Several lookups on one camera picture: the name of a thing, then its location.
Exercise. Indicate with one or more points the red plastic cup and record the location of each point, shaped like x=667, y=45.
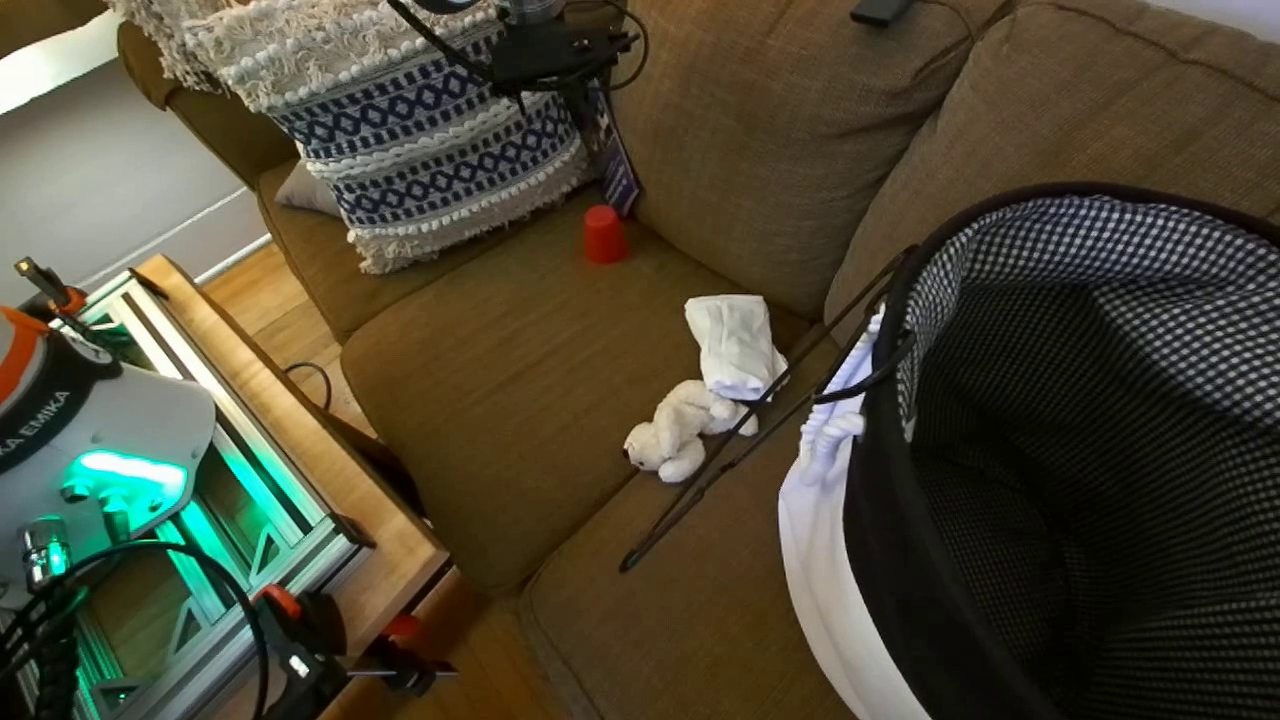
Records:
x=602, y=232

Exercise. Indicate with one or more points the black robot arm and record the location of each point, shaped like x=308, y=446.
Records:
x=468, y=28

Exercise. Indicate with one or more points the white orange robot base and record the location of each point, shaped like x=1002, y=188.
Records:
x=88, y=446

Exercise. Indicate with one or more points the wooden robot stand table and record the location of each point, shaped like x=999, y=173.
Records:
x=279, y=501

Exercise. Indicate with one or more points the white rolled sock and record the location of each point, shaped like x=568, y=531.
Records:
x=671, y=440

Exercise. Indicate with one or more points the white crumpled cloth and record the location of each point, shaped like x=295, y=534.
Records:
x=739, y=354

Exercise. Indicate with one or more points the cream fringed throw pillow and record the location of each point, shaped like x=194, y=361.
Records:
x=414, y=149

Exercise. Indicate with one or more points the orange black clamp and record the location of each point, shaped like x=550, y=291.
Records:
x=308, y=639

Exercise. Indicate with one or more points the black white mesh laundry basket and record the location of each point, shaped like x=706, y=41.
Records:
x=1046, y=474

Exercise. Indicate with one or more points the brown fabric sofa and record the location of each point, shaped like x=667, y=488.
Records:
x=776, y=149

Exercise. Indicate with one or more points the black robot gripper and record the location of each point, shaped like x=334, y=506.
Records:
x=552, y=58

